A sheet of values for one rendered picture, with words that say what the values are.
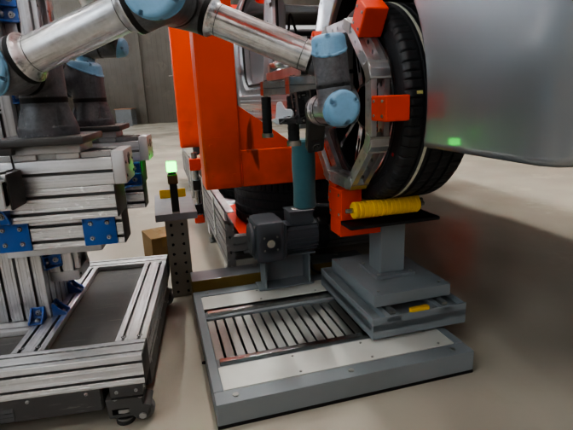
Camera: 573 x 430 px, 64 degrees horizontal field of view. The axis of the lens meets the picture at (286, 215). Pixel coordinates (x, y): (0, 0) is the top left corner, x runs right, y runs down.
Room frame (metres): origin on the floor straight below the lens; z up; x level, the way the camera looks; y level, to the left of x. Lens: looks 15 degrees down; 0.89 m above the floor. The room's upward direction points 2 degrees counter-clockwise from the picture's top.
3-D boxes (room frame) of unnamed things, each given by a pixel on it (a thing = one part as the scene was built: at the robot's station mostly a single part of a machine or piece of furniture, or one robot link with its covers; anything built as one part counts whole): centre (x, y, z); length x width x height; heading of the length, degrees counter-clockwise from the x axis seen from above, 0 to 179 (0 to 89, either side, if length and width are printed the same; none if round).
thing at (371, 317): (1.65, -0.38, 0.13); 0.50 x 0.36 x 0.10; 15
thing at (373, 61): (1.61, -0.21, 0.85); 0.54 x 0.07 x 0.54; 15
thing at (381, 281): (1.65, -0.38, 0.32); 0.40 x 0.30 x 0.28; 15
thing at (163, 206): (2.01, 0.51, 0.44); 0.43 x 0.17 x 0.03; 15
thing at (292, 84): (1.39, -0.06, 0.93); 0.09 x 0.05 x 0.05; 105
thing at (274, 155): (2.09, -0.05, 0.69); 0.52 x 0.17 x 0.35; 105
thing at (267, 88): (1.72, 0.03, 0.93); 0.09 x 0.05 x 0.05; 105
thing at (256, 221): (1.88, -0.04, 0.26); 0.42 x 0.18 x 0.35; 105
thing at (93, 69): (1.74, 0.72, 0.98); 0.13 x 0.12 x 0.14; 85
